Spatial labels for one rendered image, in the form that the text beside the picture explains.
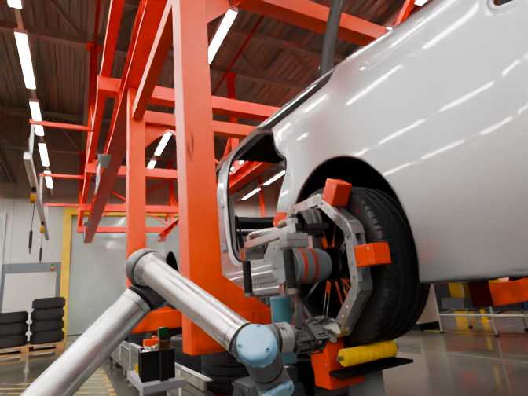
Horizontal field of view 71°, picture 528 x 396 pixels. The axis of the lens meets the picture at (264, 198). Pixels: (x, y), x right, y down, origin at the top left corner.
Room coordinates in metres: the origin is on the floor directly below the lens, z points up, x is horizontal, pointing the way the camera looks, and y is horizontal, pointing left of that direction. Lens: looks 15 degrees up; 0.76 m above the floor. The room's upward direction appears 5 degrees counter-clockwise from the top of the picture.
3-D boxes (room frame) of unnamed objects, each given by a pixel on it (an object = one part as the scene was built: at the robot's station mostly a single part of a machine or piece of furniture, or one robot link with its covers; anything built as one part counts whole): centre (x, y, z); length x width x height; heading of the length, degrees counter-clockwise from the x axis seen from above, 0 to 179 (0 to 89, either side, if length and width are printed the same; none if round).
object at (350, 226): (1.53, -0.19, 0.85); 0.54 x 0.07 x 0.54; 29
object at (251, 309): (1.98, 0.04, 0.69); 0.52 x 0.17 x 0.35; 119
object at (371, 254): (1.25, -0.35, 0.85); 0.09 x 0.08 x 0.07; 29
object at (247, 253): (1.58, 0.07, 0.93); 0.09 x 0.05 x 0.05; 119
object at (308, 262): (1.49, -0.13, 0.85); 0.21 x 0.14 x 0.14; 119
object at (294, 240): (1.28, -0.09, 0.93); 0.09 x 0.05 x 0.05; 119
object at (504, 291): (2.98, -1.76, 0.69); 0.52 x 0.17 x 0.35; 119
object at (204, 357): (2.34, 0.12, 0.39); 0.66 x 0.66 x 0.24
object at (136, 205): (3.50, 1.29, 1.75); 0.19 x 0.19 x 2.45; 29
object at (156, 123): (4.17, 0.07, 2.54); 2.58 x 0.12 x 0.42; 119
